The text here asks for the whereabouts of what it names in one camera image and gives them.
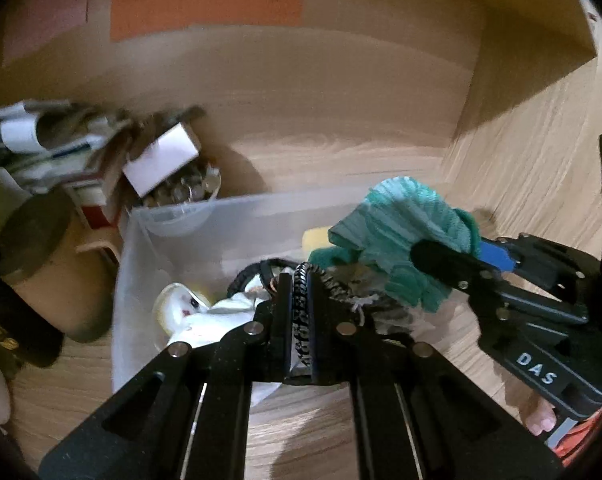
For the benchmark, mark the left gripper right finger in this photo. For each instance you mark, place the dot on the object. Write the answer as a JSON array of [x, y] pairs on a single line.
[[416, 416]]

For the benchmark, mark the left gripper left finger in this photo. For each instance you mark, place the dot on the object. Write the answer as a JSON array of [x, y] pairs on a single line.
[[185, 414]]

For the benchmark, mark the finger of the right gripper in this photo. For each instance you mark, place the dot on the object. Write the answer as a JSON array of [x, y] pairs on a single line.
[[451, 268], [495, 254]]

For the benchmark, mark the green knit cloth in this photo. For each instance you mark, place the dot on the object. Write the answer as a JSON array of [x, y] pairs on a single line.
[[382, 230]]

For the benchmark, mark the silver sequin pouch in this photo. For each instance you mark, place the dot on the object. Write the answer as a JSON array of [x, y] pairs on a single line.
[[389, 315]]

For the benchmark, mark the yellow plush ball toy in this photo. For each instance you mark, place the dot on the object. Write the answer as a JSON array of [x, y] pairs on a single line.
[[175, 303]]

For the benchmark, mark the yellow sponge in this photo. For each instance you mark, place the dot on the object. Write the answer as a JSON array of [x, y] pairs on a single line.
[[314, 239]]

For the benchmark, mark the black strap headband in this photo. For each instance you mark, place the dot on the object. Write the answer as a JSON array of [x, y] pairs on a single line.
[[306, 304]]

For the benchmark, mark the person's hand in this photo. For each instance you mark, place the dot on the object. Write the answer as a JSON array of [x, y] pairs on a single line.
[[537, 414]]

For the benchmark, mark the clear plastic storage bin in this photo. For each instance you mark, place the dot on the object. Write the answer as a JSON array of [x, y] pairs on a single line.
[[204, 246]]

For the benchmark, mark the beige cylinder container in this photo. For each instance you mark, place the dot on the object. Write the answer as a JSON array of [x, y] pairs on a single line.
[[62, 269]]

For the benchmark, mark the dark wine bottle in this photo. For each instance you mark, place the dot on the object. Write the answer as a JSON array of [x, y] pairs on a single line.
[[25, 333]]

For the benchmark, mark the stack of newspapers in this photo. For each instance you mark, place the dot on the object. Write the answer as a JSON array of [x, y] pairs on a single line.
[[44, 144]]

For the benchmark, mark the orange sticky note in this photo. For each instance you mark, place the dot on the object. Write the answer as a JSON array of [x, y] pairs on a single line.
[[132, 18]]

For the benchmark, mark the pink sticky note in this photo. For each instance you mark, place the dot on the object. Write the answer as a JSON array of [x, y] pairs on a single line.
[[33, 23]]

